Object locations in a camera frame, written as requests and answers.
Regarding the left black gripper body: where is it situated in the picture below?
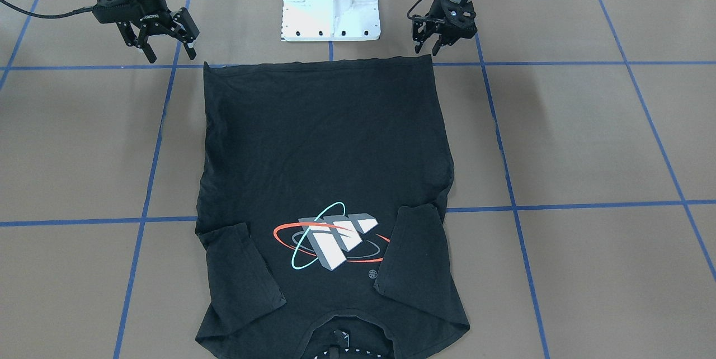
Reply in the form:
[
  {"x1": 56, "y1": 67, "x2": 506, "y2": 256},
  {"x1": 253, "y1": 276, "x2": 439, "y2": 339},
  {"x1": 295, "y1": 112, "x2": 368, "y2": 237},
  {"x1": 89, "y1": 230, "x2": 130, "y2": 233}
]
[{"x1": 411, "y1": 0, "x2": 477, "y2": 46}]

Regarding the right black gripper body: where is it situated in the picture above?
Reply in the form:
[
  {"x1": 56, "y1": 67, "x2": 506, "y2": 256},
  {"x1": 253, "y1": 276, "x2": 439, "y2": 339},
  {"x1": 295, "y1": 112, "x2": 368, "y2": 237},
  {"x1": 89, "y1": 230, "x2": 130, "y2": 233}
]
[{"x1": 92, "y1": 0, "x2": 200, "y2": 50}]

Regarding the black graphic t-shirt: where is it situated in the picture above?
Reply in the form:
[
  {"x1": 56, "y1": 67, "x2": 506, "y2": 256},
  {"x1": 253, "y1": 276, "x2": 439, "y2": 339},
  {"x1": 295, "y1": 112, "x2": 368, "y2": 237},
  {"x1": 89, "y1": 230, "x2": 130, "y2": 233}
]
[{"x1": 195, "y1": 55, "x2": 470, "y2": 358}]

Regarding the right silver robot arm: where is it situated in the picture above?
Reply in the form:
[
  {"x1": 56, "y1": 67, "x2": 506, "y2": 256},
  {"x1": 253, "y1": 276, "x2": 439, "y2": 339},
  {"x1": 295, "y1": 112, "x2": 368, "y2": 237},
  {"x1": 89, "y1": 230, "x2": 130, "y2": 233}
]
[{"x1": 92, "y1": 0, "x2": 200, "y2": 63}]

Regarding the white camera mast pedestal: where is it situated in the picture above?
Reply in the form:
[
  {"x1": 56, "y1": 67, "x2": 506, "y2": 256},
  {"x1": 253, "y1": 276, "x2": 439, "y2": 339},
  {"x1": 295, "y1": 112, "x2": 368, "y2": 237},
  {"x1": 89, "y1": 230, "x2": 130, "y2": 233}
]
[{"x1": 281, "y1": 0, "x2": 381, "y2": 41}]

